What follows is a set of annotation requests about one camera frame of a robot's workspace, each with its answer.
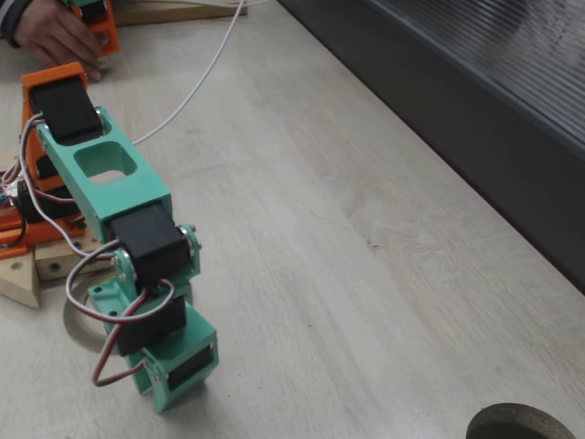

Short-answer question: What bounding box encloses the person's bare hand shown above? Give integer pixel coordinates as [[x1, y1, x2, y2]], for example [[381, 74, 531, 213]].
[[17, 0, 104, 83]]

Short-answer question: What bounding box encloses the pale wooden plank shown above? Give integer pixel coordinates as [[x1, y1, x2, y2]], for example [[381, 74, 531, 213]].
[[0, 253, 43, 310]]

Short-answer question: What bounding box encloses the red controller circuit board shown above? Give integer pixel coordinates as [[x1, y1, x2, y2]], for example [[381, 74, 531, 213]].
[[0, 176, 24, 202]]

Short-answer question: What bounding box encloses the flat tan wooden board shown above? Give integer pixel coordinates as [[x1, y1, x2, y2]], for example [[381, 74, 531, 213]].
[[112, 0, 249, 27]]

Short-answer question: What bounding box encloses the grey ring of tape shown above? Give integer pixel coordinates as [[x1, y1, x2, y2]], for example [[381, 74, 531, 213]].
[[62, 272, 121, 354]]

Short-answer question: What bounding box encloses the orange circuit board mount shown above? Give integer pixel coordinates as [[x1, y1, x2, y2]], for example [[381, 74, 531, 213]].
[[0, 214, 28, 261]]

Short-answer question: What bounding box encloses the white USB cable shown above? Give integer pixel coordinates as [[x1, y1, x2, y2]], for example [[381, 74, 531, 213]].
[[132, 0, 271, 146]]

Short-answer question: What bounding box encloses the round table cable hole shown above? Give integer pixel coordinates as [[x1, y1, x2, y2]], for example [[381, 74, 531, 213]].
[[464, 402, 578, 439]]

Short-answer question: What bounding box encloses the frosted partition with grey frame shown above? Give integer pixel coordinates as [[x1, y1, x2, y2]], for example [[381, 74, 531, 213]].
[[277, 0, 585, 296]]

